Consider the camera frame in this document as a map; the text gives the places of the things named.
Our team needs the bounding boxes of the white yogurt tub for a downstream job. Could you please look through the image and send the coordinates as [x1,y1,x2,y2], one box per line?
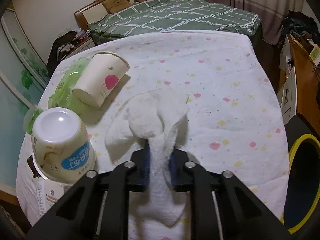
[31,107,96,184]

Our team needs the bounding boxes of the white towel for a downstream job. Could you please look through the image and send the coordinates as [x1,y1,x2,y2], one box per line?
[105,88,189,227]

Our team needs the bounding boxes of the clear green plastic bottle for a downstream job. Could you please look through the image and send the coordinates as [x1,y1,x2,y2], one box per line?
[23,105,43,135]

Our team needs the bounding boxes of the black bin yellow rim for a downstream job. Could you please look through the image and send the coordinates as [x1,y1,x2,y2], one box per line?
[280,133,320,234]

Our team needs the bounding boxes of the white dotted tablecloth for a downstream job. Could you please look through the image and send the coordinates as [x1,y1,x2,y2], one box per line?
[16,30,289,239]

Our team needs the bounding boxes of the wooden desk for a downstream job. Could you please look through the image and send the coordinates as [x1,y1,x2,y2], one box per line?
[277,35,319,134]

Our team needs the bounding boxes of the white paper cup apple print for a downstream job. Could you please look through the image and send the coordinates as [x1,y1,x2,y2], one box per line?
[72,51,130,109]

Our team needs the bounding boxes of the white nightstand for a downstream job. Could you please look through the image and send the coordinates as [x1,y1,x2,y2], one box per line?
[58,37,95,62]

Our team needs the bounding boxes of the dark clothes on nightstand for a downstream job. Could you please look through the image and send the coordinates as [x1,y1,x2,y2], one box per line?
[46,29,88,77]

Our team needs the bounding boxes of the wooden headboard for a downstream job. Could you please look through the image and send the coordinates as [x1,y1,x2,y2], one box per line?
[74,0,108,31]

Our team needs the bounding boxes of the pile of dark clothes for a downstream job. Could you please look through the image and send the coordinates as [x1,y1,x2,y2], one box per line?
[277,10,319,49]

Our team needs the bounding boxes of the bed with green plaid duvet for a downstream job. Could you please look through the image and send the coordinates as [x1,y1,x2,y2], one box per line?
[88,0,263,44]

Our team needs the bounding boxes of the left brown pillow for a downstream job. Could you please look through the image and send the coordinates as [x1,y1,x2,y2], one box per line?
[102,0,132,14]

